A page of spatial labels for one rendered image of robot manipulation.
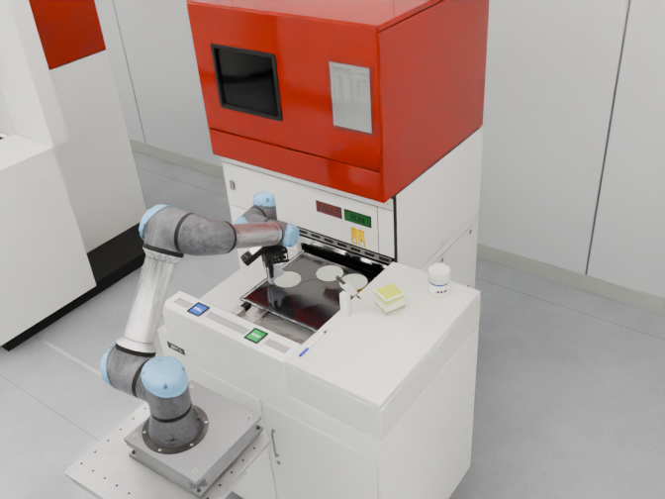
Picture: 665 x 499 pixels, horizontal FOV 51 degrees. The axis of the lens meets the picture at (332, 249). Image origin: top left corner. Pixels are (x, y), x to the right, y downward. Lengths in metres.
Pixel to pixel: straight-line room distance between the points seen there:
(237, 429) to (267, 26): 1.27
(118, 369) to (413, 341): 0.87
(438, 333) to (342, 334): 0.30
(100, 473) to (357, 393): 0.77
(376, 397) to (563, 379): 1.67
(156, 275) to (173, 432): 0.44
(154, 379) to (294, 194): 1.03
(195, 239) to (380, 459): 0.84
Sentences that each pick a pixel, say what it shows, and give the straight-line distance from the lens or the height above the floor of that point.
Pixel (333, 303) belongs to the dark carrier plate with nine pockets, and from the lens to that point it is 2.46.
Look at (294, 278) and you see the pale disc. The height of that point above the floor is 0.90.
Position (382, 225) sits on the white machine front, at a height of 1.10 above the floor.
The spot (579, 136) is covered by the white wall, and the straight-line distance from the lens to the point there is 3.71.
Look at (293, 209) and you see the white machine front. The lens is 2.73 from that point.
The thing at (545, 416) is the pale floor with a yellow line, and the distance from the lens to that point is 3.35.
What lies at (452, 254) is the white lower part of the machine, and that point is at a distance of 3.00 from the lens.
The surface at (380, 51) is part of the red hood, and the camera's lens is 2.16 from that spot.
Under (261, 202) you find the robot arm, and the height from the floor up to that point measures 1.26.
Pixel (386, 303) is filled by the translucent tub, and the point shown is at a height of 1.02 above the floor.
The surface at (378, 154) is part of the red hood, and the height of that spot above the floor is 1.40.
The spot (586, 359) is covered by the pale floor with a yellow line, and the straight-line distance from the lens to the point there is 3.67.
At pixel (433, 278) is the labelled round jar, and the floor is 1.04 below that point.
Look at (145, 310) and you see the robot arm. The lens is 2.02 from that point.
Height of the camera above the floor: 2.39
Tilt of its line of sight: 33 degrees down
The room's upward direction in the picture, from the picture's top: 5 degrees counter-clockwise
